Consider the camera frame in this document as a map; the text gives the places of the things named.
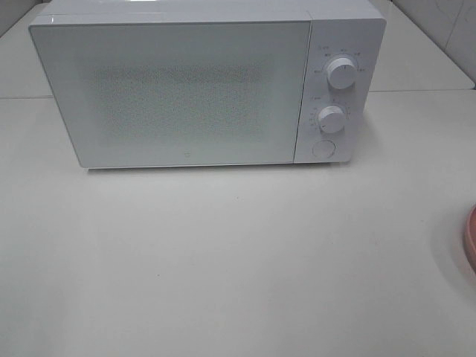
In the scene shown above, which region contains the round white door button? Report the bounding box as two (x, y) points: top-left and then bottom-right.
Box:
(312, 140), (336, 160)

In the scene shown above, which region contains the white timer knob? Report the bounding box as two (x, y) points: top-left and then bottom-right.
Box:
(318, 106), (346, 134)

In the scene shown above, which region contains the pink round plate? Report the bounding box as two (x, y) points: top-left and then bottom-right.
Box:
(463, 206), (476, 272)

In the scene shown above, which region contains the white microwave door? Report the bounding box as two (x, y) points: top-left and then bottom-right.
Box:
(30, 22), (310, 169)

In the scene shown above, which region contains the white microwave oven body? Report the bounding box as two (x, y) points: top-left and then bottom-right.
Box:
(29, 1), (386, 164)

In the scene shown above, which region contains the upper white power knob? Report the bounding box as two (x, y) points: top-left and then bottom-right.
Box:
(326, 56), (358, 90)

